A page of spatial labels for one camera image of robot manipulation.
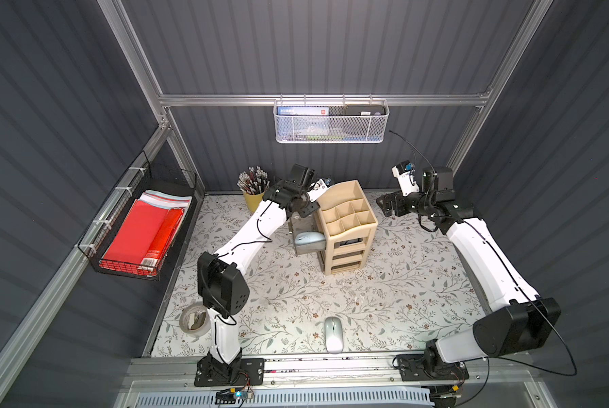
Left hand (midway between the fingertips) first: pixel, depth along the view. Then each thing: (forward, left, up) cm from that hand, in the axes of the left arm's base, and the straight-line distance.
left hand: (308, 195), depth 85 cm
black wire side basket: (+4, +53, +3) cm, 53 cm away
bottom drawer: (-15, -14, -21) cm, 29 cm away
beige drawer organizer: (-10, -12, -1) cm, 16 cm away
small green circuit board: (-53, +23, -26) cm, 63 cm away
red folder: (-19, +46, +3) cm, 50 cm away
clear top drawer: (-16, +2, -9) cm, 18 cm away
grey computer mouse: (-36, -8, -24) cm, 44 cm away
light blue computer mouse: (-12, 0, -7) cm, 14 cm away
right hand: (-5, -26, +5) cm, 27 cm away
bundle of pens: (+14, +21, -7) cm, 27 cm away
